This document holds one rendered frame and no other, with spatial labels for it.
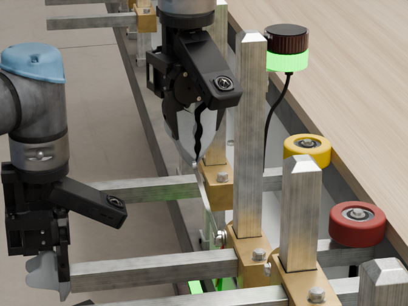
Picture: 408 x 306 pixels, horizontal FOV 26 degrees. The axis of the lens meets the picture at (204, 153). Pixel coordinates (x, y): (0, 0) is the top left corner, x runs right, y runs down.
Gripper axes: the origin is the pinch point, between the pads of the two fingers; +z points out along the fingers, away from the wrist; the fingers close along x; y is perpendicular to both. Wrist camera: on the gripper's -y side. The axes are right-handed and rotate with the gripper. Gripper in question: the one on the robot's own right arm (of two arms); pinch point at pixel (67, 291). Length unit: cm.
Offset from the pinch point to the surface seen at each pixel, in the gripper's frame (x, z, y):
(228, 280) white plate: -4.9, 4.2, -24.0
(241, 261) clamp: 3.4, -4.2, -23.9
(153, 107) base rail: -97, 12, -24
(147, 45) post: -127, 6, -27
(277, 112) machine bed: -61, 1, -46
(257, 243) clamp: -0.5, -4.5, -27.2
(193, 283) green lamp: -17.3, 12.3, -20.8
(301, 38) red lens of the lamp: -1.4, -34.3, -32.4
